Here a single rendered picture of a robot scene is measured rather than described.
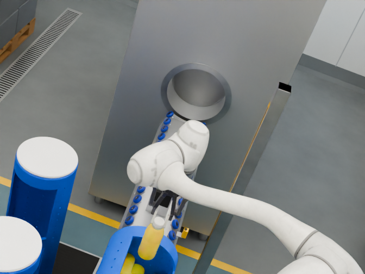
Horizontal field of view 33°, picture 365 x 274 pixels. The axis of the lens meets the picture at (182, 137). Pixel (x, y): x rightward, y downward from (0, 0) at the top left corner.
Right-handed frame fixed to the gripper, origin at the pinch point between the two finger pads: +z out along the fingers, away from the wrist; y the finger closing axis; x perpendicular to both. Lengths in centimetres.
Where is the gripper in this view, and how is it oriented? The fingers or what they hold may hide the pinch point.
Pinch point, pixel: (161, 216)
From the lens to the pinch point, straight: 216.0
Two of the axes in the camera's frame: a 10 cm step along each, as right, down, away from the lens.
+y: -9.4, -3.5, -0.2
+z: -2.9, 7.4, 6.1
